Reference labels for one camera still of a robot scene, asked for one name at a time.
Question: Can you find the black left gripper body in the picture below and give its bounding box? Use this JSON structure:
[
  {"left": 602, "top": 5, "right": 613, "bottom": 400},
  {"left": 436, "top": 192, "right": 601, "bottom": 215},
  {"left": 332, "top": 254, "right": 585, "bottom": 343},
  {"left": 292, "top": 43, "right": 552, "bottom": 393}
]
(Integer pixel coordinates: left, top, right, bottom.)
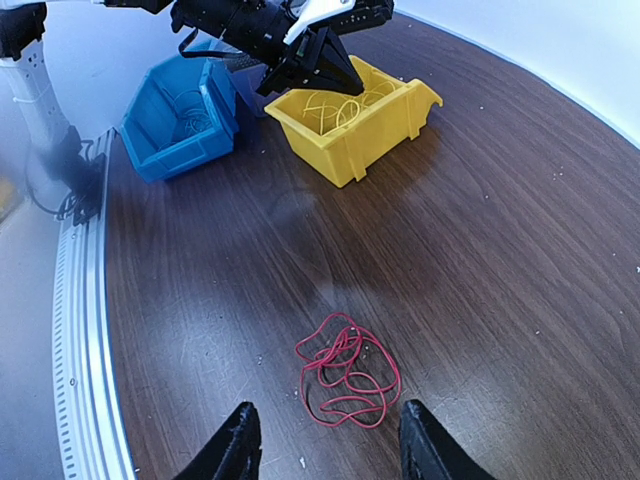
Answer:
[{"left": 257, "top": 27, "right": 329, "bottom": 96}]

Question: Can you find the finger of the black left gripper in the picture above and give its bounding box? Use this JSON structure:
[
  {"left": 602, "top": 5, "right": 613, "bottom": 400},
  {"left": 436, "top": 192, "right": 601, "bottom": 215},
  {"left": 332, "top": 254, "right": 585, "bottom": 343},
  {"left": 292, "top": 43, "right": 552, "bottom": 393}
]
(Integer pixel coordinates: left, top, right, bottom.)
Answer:
[
  {"left": 319, "top": 37, "right": 363, "bottom": 93},
  {"left": 294, "top": 72, "right": 355, "bottom": 95}
]

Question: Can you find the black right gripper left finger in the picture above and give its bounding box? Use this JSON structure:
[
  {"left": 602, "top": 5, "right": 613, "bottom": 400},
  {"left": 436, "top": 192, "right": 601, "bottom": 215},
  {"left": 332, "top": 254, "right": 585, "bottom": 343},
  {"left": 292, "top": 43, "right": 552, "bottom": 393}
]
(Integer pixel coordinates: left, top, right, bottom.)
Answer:
[{"left": 174, "top": 401, "right": 262, "bottom": 480}]

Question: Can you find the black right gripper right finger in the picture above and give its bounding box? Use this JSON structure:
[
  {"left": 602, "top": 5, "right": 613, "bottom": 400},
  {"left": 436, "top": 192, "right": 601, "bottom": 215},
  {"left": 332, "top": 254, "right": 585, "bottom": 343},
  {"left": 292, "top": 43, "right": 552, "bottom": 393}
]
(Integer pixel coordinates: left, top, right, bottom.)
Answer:
[{"left": 399, "top": 399, "right": 495, "bottom": 480}]

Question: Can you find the yellow cable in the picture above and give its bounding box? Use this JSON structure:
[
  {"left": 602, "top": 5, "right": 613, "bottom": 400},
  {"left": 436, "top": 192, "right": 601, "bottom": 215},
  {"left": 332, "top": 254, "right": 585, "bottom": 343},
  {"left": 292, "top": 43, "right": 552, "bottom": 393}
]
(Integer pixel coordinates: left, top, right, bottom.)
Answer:
[{"left": 302, "top": 74, "right": 396, "bottom": 136}]

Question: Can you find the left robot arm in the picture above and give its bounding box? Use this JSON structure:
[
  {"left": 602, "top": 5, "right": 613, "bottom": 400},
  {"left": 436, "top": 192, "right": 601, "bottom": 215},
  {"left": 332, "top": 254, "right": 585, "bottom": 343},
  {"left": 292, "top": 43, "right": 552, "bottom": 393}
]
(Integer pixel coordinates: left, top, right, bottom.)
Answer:
[{"left": 1, "top": 1, "right": 374, "bottom": 224}]

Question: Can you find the yellow plastic bin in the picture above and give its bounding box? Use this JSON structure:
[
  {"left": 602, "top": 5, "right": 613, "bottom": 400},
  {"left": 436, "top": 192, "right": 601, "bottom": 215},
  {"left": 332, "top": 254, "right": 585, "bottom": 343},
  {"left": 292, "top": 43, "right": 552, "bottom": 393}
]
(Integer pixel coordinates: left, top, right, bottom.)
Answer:
[{"left": 264, "top": 55, "right": 443, "bottom": 188}]

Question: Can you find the clear grey plastic tub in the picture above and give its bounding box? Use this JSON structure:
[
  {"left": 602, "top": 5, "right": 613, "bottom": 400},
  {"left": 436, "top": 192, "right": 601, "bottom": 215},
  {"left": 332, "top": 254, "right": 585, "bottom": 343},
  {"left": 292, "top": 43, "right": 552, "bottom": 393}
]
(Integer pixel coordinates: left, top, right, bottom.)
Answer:
[{"left": 214, "top": 42, "right": 271, "bottom": 117}]

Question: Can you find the blue plastic bin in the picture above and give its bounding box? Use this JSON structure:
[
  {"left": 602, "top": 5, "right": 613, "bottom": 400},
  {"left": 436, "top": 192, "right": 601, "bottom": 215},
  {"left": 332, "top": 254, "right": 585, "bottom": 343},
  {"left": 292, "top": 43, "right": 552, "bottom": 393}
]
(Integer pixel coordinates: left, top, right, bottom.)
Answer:
[{"left": 120, "top": 55, "right": 239, "bottom": 183}]

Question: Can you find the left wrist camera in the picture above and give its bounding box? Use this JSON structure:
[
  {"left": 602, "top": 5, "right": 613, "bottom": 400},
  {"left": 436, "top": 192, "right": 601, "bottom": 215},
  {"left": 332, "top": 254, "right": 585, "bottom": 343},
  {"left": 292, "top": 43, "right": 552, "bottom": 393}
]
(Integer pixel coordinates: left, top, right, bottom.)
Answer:
[{"left": 283, "top": 0, "right": 395, "bottom": 45}]

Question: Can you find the front aluminium rail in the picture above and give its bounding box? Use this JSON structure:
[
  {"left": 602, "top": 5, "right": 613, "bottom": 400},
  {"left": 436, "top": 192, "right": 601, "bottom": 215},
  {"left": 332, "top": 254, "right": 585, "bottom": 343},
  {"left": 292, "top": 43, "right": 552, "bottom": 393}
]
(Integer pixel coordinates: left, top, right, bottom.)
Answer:
[{"left": 49, "top": 124, "right": 136, "bottom": 480}]

